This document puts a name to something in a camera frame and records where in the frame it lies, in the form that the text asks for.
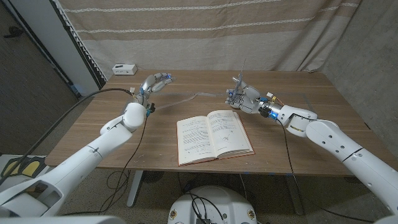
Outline black looped floor cable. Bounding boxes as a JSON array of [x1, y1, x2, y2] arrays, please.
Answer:
[[99, 169, 131, 215]]

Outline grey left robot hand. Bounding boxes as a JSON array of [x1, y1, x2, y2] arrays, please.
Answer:
[[134, 72, 175, 118]]

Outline grey textured backdrop cloth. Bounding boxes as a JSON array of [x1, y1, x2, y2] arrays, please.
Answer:
[[322, 0, 398, 150]]

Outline white robot torso base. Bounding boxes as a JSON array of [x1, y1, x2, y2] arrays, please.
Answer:
[[167, 185, 258, 224]]

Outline grey metal table leg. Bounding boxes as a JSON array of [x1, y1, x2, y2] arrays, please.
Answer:
[[126, 170, 145, 208], [285, 175, 305, 216]]

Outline grey yellow-handled scissors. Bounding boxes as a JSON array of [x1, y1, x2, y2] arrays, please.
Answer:
[[231, 58, 247, 98]]

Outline black ribbed round object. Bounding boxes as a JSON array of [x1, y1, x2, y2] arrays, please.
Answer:
[[142, 170, 165, 184]]

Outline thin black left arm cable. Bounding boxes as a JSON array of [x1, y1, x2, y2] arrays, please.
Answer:
[[58, 115, 149, 216]]

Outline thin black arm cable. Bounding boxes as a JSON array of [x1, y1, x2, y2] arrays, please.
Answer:
[[279, 120, 376, 223], [58, 115, 149, 216]]

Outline black door handle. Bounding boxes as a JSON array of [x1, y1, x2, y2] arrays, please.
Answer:
[[3, 26, 24, 39]]

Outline open book with red cover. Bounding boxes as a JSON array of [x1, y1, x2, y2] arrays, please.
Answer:
[[176, 109, 256, 167]]

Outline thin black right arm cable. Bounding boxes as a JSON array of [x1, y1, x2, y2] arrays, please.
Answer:
[[279, 120, 376, 223]]

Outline black backdrop frame pole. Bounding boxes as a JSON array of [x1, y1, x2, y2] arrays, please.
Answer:
[[49, 0, 107, 90]]

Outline beige striped curtain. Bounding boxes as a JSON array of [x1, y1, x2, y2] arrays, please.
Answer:
[[57, 0, 363, 80]]

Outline black torso cable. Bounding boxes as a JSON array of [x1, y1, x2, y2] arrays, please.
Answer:
[[185, 192, 225, 224]]

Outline white floor platform board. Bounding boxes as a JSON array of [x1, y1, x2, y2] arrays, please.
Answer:
[[0, 154, 53, 190]]

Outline yellow black foot pedal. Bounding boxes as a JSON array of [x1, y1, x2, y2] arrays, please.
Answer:
[[20, 156, 47, 178], [1, 157, 21, 177]]

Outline white power strip box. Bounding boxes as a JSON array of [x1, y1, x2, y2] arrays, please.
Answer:
[[112, 63, 138, 76]]

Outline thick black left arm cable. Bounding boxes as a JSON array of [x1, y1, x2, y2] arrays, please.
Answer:
[[0, 88, 136, 186]]

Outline clear tape strip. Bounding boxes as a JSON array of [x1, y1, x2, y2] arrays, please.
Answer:
[[154, 91, 218, 111]]

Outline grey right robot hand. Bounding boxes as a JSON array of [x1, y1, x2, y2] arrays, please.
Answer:
[[225, 78, 284, 121]]

